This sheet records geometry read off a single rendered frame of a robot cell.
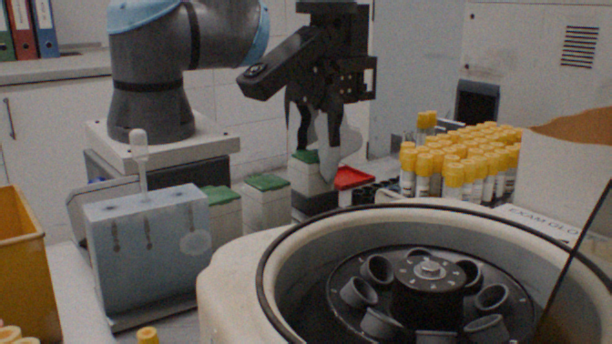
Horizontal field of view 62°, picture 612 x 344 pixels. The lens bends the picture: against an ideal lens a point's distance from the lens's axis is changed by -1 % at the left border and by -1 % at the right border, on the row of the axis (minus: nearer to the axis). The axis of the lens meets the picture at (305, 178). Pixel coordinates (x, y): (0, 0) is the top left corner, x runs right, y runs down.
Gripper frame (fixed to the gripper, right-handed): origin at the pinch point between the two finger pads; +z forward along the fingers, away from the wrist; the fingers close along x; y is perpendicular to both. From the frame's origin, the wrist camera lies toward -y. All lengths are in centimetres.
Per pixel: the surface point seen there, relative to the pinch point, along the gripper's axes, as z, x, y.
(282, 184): -0.6, -3.6, -6.5
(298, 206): 4.1, -0.8, -2.4
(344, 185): 5.3, 3.8, 8.8
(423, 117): -4.7, -2.4, 17.4
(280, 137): 72, 228, 140
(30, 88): 13, 162, -11
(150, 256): 0.5, -9.3, -23.8
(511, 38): -14.2, -0.8, 37.8
